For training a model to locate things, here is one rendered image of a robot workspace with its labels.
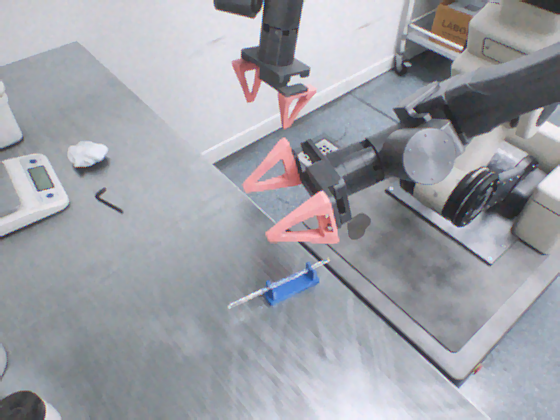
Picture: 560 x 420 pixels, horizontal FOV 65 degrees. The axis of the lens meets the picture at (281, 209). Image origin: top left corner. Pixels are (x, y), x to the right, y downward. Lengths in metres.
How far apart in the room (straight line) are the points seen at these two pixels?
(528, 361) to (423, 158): 1.34
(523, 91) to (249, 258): 0.53
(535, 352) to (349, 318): 1.09
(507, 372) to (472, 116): 1.26
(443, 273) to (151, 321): 0.85
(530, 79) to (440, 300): 0.88
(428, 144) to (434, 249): 0.94
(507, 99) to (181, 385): 0.58
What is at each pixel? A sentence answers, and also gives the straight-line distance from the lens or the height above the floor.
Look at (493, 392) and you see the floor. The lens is 1.65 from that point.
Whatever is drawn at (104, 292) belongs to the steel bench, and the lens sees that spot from 0.84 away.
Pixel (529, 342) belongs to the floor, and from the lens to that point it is 1.78.
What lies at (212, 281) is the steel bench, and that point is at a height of 0.75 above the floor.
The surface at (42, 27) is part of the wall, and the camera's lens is 1.55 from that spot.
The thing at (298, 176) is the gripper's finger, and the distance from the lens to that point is 0.58.
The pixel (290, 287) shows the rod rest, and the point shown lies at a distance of 0.78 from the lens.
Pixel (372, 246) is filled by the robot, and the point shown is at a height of 0.36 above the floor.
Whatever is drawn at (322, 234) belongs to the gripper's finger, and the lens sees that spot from 0.49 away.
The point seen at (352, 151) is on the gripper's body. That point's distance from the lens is 0.52.
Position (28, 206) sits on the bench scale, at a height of 0.78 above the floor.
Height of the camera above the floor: 1.42
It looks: 49 degrees down
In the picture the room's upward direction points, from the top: straight up
